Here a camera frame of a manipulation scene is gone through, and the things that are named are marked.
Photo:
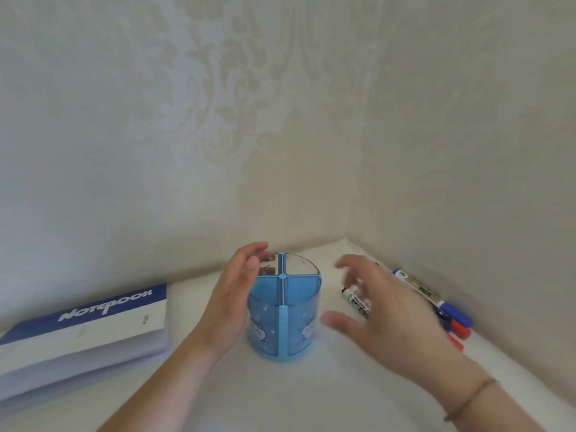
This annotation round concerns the person's left hand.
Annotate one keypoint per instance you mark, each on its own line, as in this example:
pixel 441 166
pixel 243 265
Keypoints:
pixel 227 305

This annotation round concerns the person's right hand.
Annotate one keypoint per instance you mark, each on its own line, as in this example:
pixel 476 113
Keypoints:
pixel 400 328

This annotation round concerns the person's left fingers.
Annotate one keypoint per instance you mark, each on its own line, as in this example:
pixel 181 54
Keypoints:
pixel 247 260

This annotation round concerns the person's right thumb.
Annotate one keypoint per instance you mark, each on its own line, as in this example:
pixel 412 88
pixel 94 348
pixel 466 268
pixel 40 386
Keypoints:
pixel 342 323

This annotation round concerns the blue plastic pen holder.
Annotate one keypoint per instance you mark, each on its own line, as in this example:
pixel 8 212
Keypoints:
pixel 290 319

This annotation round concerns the person's right forearm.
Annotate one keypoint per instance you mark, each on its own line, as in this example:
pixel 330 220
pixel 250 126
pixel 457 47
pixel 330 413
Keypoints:
pixel 495 409

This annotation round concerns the person's left forearm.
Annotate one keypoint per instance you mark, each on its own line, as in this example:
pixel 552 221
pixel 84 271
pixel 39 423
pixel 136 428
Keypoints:
pixel 166 391

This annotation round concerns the black cap whiteboard marker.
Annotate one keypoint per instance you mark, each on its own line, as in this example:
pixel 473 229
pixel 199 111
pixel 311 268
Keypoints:
pixel 357 303

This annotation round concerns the blue cap whiteboard marker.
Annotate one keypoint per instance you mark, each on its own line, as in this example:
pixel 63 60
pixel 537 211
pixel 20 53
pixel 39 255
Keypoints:
pixel 432 294

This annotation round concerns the red cap whiteboard marker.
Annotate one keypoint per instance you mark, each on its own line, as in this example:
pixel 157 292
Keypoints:
pixel 454 341
pixel 461 329

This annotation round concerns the blue cover notebook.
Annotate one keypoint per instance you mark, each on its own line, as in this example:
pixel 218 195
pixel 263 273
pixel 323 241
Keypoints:
pixel 76 330

